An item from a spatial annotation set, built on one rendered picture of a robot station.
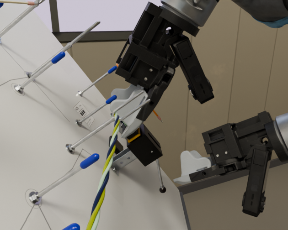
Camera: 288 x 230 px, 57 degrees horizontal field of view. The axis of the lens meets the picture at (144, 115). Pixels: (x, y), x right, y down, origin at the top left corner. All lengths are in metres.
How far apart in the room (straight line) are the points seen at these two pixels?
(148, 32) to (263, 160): 0.27
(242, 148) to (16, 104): 0.36
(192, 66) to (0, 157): 0.28
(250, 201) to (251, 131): 0.12
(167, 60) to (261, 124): 0.19
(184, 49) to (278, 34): 2.06
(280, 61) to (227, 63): 0.56
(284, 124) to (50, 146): 0.34
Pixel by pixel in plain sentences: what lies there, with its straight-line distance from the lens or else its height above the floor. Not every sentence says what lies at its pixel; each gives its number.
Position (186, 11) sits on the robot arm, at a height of 1.37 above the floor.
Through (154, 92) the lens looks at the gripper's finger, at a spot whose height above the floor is 1.25.
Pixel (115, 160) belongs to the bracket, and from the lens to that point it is 0.50.
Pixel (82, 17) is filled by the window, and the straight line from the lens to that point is 1.57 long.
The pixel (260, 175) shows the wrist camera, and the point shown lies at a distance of 0.48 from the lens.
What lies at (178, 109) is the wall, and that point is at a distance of 1.94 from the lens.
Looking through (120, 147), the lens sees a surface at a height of 1.11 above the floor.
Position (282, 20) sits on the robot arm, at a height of 1.36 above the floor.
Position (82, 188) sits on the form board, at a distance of 0.39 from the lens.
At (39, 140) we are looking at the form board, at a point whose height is 1.21.
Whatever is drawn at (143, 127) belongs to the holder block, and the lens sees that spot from 0.48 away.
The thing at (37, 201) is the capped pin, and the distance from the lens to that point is 0.31.
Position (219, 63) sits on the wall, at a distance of 2.06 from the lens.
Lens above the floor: 1.36
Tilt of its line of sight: 20 degrees down
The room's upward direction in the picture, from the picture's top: straight up
